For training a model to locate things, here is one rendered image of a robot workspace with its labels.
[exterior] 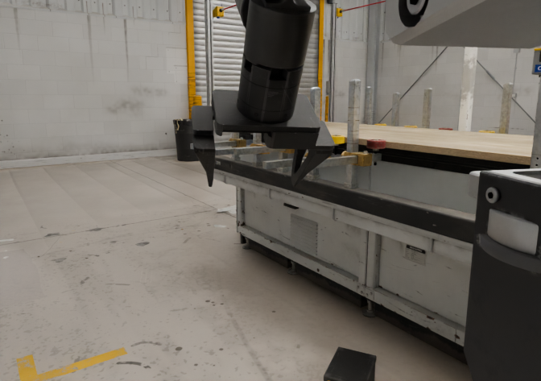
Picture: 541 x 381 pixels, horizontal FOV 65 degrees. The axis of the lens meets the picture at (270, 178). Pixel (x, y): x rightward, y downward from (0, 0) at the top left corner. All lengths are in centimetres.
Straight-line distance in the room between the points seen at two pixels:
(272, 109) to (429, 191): 153
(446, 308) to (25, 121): 685
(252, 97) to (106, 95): 759
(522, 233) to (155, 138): 806
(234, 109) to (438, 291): 169
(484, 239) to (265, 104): 22
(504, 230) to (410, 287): 184
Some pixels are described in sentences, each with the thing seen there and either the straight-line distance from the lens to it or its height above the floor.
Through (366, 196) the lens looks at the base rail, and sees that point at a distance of 178.
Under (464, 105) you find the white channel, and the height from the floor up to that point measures 104.
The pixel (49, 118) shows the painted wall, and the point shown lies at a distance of 780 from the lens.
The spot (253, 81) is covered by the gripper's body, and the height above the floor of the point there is 110.
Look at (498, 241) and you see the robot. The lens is 27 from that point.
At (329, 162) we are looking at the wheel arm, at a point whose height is 84.
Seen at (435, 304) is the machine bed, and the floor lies 21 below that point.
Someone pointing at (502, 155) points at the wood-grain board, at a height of 89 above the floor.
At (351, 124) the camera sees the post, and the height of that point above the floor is 98.
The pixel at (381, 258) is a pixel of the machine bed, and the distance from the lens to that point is 217.
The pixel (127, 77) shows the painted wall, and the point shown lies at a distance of 807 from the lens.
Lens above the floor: 109
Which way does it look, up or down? 11 degrees down
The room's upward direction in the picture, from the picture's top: straight up
